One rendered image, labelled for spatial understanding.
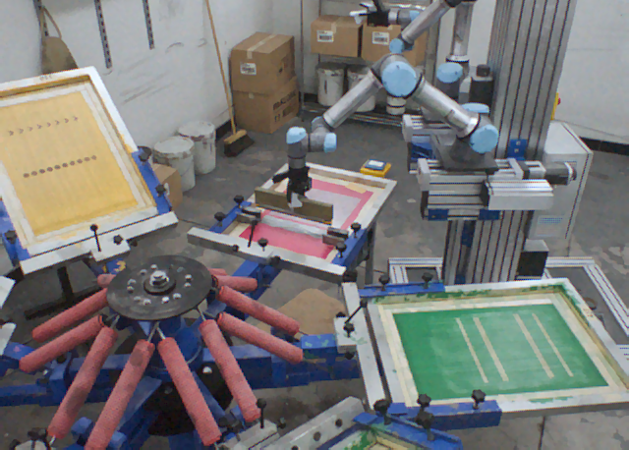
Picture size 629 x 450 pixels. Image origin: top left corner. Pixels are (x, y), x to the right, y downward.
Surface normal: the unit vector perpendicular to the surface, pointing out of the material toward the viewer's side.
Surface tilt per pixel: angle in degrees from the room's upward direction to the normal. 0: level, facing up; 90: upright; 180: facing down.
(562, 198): 90
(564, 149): 0
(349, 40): 90
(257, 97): 88
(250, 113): 91
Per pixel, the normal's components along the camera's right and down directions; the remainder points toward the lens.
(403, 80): -0.08, 0.47
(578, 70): -0.41, 0.48
